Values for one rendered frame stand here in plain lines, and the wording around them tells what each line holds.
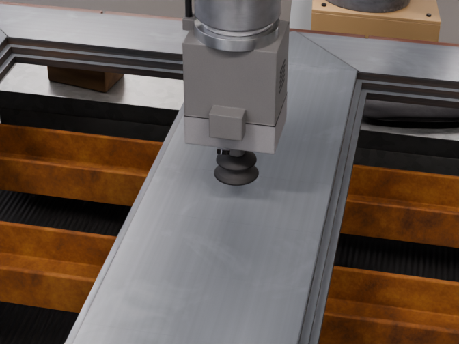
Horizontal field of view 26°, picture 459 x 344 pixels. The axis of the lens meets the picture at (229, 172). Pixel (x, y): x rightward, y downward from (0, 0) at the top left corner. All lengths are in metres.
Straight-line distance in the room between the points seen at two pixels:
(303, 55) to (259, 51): 0.38
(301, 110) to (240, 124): 0.25
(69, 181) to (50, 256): 0.13
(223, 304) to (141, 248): 0.11
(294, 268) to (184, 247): 0.10
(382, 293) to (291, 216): 0.19
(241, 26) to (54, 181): 0.50
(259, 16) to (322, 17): 0.76
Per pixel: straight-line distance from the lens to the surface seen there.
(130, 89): 1.49
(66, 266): 1.16
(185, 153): 1.04
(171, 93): 1.48
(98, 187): 1.25
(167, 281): 0.88
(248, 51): 0.85
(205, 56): 0.86
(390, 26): 1.61
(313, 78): 1.18
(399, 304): 1.10
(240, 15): 0.83
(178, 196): 0.98
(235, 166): 0.93
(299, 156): 1.04
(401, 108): 1.41
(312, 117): 1.11
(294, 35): 1.28
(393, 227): 1.20
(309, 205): 0.97
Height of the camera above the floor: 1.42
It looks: 34 degrees down
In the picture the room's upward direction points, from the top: straight up
